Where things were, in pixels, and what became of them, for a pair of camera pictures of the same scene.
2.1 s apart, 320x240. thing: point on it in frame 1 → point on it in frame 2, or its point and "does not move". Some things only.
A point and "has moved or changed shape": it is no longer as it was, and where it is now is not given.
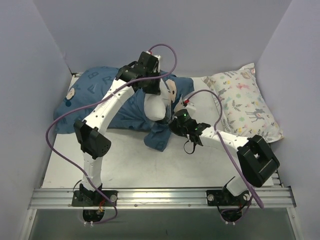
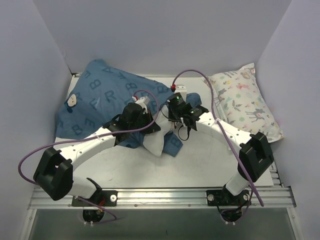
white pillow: x=155 y=105 → x=154 y=141
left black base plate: x=82 y=198 does not move
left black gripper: x=154 y=87 → x=149 y=122
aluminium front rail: x=61 y=199 does not move
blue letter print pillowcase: x=129 y=114 has moved or changed shape
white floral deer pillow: x=246 y=112 does not move
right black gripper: x=175 y=127 → x=173 y=110
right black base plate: x=222 y=198 does not move
